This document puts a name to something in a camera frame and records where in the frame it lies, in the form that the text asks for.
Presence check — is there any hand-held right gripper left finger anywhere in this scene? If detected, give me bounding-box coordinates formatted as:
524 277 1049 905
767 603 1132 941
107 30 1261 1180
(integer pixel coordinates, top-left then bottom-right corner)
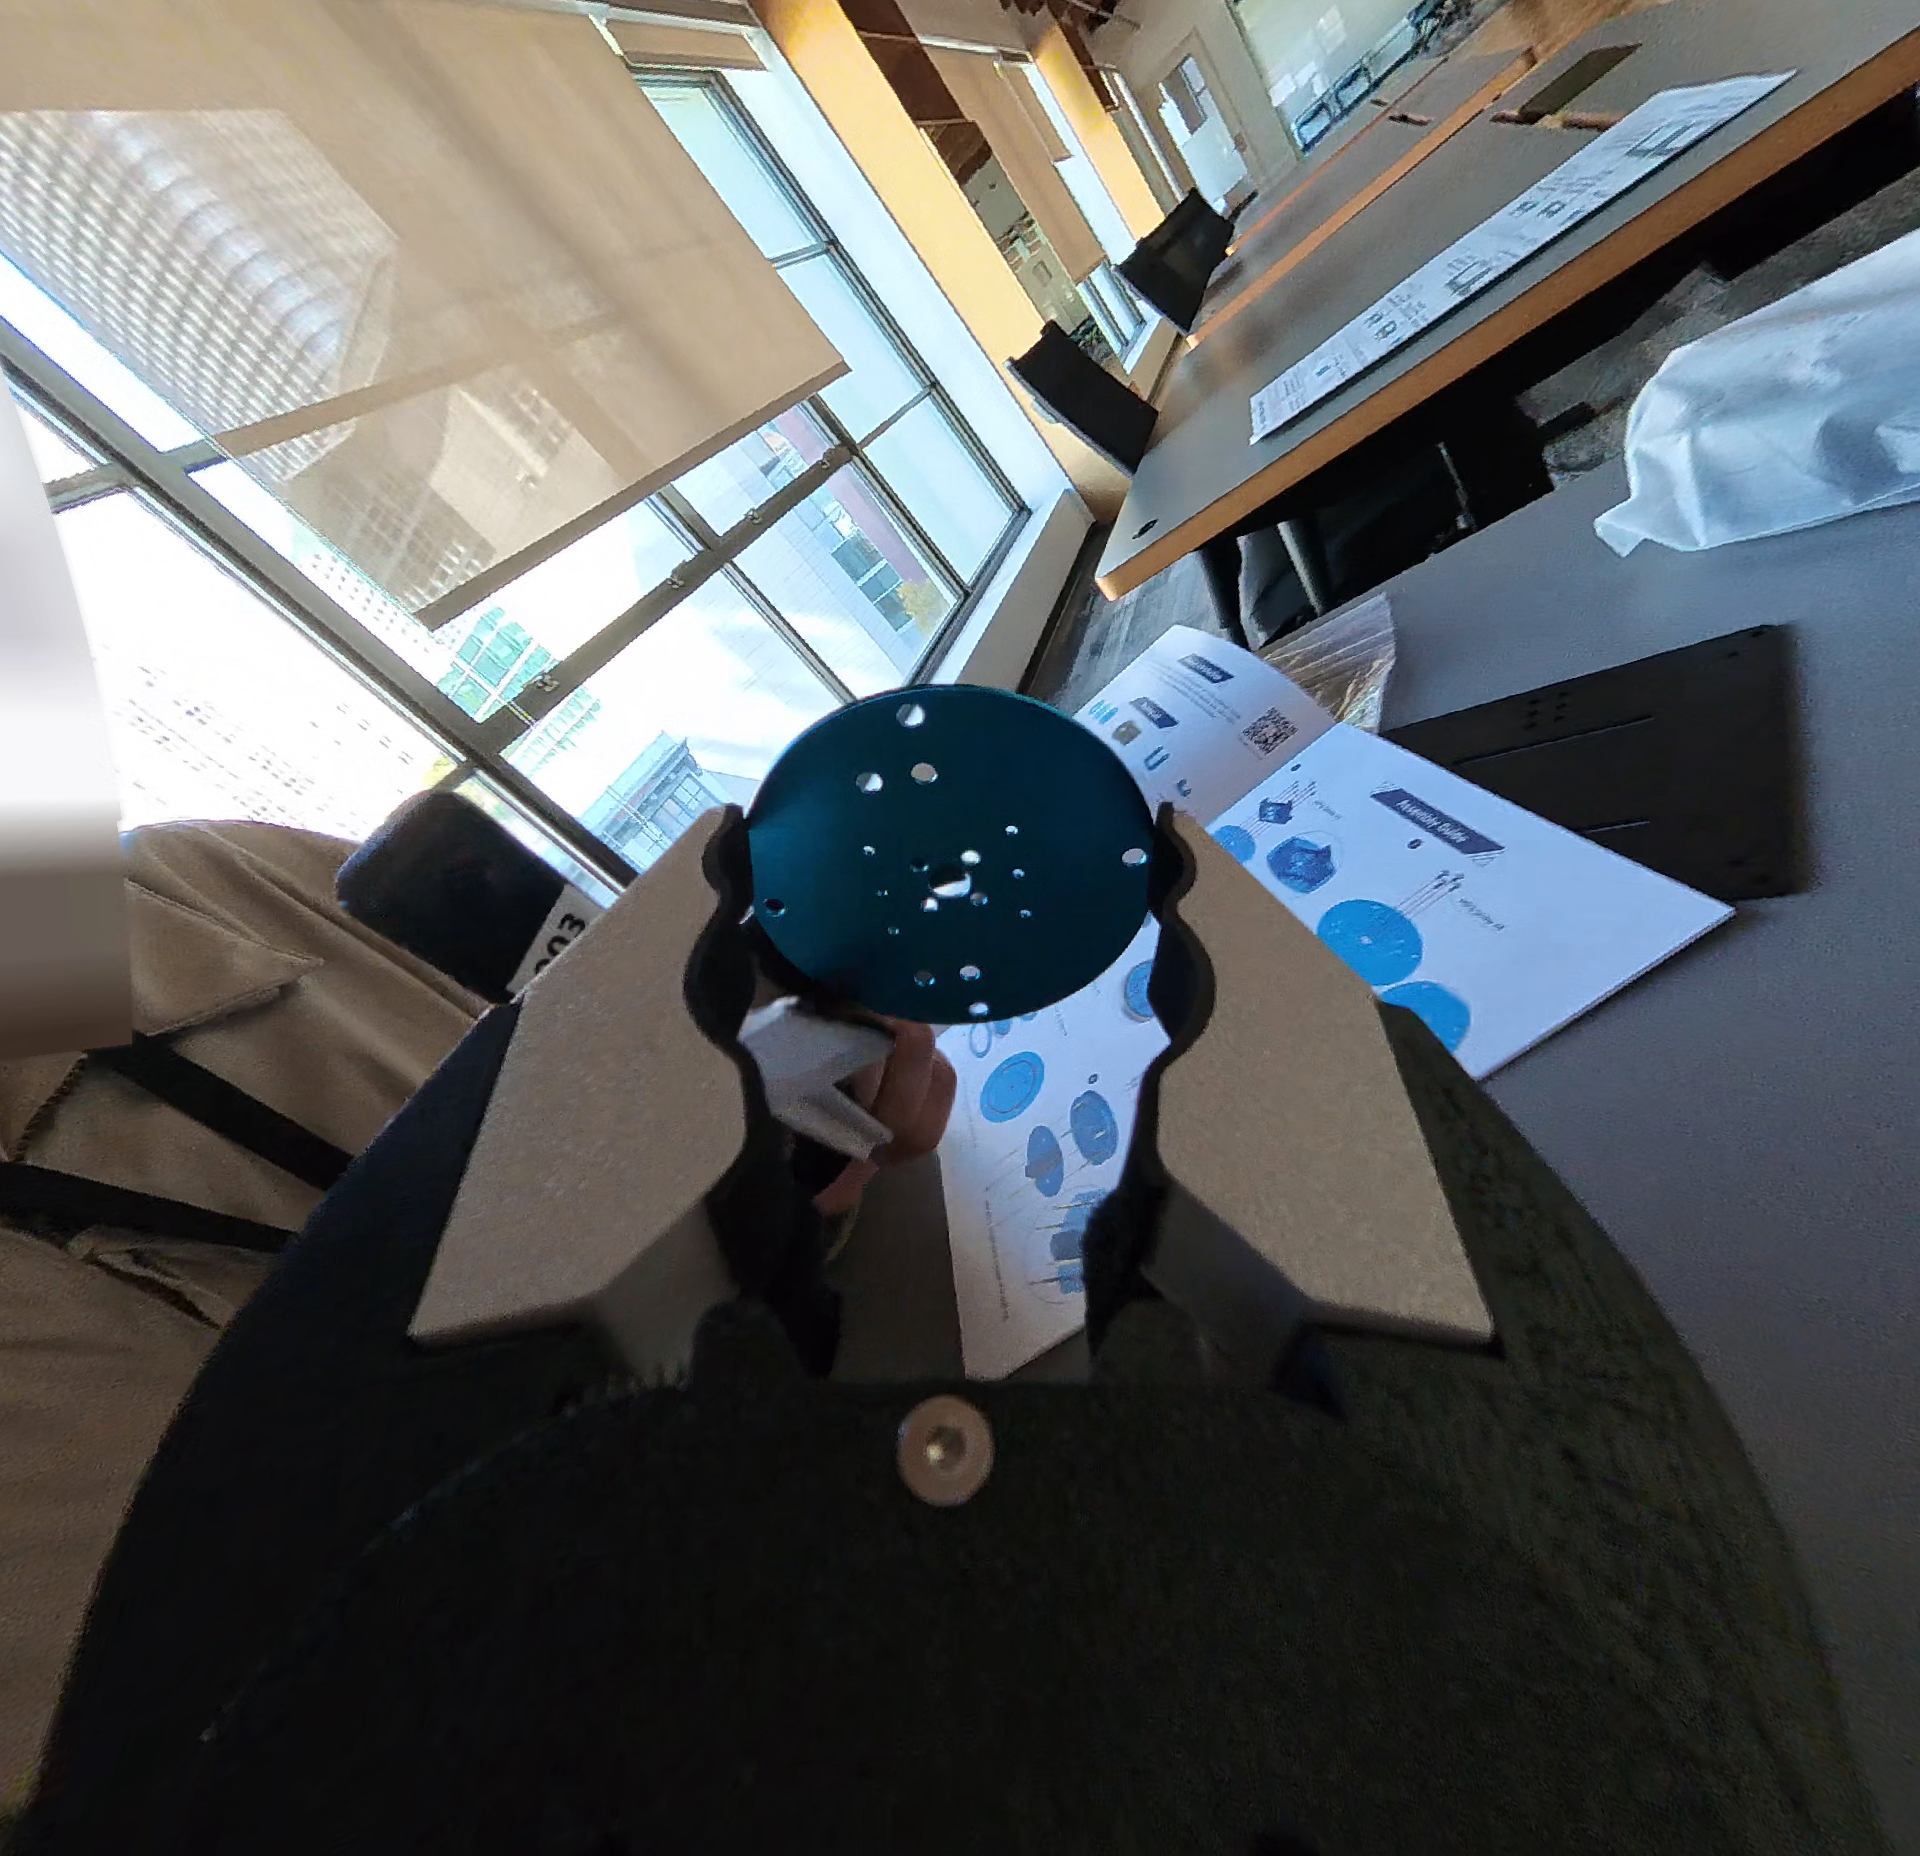
408 803 767 1386

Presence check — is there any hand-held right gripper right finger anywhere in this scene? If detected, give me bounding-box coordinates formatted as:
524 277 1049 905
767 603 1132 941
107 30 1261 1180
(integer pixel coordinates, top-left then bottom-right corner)
1082 806 1499 1390

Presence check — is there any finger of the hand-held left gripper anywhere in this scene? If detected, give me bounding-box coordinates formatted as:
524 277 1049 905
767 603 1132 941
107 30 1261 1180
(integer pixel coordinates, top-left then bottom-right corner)
735 995 897 1161

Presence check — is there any blue perforated round metal plate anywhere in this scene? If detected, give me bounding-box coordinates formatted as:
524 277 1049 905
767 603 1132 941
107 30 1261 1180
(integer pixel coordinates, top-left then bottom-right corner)
744 683 1161 1020

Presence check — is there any grey office desk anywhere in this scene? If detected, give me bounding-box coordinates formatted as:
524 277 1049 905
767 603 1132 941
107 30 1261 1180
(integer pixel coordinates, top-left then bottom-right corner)
1194 48 1541 349
1096 0 1920 602

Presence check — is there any person's left hand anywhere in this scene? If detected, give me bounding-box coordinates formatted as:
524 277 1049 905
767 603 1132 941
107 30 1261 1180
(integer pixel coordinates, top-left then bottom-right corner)
814 1016 959 1215

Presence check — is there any large glass window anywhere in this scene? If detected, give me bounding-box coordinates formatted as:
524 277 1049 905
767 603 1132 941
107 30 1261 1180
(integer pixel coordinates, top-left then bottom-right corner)
0 65 1037 897

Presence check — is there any assembly guide booklet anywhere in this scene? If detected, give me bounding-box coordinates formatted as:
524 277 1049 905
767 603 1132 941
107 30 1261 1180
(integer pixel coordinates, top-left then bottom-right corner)
930 626 1736 1386

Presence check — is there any beige roller blind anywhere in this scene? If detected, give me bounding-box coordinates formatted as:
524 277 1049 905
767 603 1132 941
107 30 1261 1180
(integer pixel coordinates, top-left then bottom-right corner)
0 0 856 632

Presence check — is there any black office chair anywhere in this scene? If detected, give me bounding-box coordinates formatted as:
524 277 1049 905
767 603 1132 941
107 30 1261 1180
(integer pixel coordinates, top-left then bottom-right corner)
1119 187 1236 331
1007 321 1161 473

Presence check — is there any white plastic bag bundle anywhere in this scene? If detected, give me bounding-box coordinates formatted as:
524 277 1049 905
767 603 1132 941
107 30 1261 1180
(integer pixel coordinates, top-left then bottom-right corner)
1593 228 1920 560

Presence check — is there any printed paper sheet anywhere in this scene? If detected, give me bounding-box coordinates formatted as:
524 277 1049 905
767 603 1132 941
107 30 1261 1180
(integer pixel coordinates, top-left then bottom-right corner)
1249 71 1797 445

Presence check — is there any black flat base plate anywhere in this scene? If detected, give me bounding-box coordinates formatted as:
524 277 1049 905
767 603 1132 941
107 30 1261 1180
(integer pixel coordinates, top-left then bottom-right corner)
1382 626 1804 901

